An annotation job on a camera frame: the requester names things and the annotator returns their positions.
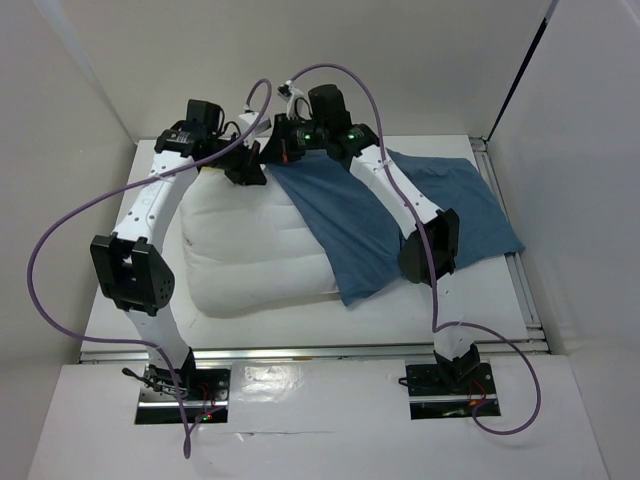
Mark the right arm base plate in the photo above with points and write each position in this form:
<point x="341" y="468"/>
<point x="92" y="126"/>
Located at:
<point x="430" y="398"/>

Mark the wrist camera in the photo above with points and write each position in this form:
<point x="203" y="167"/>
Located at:
<point x="293" y="96"/>
<point x="250" y="121"/>

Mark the front aluminium rail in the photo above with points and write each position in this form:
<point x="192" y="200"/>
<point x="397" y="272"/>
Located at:
<point x="379" y="351"/>

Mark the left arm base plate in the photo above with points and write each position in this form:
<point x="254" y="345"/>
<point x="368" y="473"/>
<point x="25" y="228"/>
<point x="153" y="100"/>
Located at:
<point x="206" y="398"/>

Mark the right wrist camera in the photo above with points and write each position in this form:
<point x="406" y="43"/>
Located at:
<point x="293" y="96"/>

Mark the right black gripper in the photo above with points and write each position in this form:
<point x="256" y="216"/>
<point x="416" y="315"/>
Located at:
<point x="279" y="150"/>

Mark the right aluminium rail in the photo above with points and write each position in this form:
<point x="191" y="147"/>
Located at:
<point x="535" y="330"/>

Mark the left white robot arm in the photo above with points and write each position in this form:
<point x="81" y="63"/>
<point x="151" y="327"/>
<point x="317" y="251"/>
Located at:
<point x="129" y="263"/>

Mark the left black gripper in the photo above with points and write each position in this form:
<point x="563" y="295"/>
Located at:
<point x="249" y="155"/>

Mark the blue pillowcase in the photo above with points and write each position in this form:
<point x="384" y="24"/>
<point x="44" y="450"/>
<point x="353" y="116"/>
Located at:
<point x="360" y="237"/>

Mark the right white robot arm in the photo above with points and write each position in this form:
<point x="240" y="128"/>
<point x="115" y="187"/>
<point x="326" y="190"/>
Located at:
<point x="319" y="120"/>

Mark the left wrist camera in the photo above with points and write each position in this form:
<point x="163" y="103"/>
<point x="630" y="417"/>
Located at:
<point x="250" y="121"/>

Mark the black corner post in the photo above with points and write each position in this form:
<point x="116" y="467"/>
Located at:
<point x="523" y="66"/>

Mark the white pillow with yellow edge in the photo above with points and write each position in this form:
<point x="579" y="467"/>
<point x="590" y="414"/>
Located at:
<point x="248" y="247"/>

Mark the aluminium rail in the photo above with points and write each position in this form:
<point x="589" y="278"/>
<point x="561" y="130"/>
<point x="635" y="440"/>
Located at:
<point x="379" y="351"/>
<point x="535" y="330"/>

